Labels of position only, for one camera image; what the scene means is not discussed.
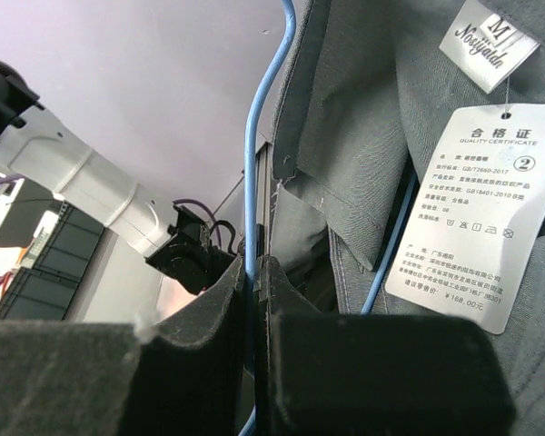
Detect aluminium frame rail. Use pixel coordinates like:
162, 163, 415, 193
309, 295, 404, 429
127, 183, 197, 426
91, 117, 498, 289
255, 142, 274, 257

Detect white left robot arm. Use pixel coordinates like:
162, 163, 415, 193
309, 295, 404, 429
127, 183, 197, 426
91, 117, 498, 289
0, 61, 236, 294

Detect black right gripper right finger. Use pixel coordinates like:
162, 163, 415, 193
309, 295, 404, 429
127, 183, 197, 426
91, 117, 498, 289
253, 256, 517, 435

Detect white paper price tag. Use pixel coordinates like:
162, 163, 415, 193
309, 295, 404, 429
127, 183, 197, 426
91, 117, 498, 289
384, 104, 545, 334

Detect dark plastic storage crates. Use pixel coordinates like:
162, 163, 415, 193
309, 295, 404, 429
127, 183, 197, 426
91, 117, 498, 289
0, 205, 105, 321

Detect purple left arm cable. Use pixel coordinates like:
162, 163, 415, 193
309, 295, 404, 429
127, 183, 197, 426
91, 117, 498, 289
0, 174, 226, 305

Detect grey shirt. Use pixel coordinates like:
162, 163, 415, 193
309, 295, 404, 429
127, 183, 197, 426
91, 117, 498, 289
270, 0, 545, 436

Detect white woven size label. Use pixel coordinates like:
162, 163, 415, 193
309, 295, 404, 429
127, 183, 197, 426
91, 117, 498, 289
439, 0, 540, 94

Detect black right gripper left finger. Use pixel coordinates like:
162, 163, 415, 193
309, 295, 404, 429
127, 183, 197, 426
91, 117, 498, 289
0, 259, 244, 435

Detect light blue wire hanger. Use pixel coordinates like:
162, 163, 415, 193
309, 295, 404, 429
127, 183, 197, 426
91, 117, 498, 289
235, 0, 421, 436

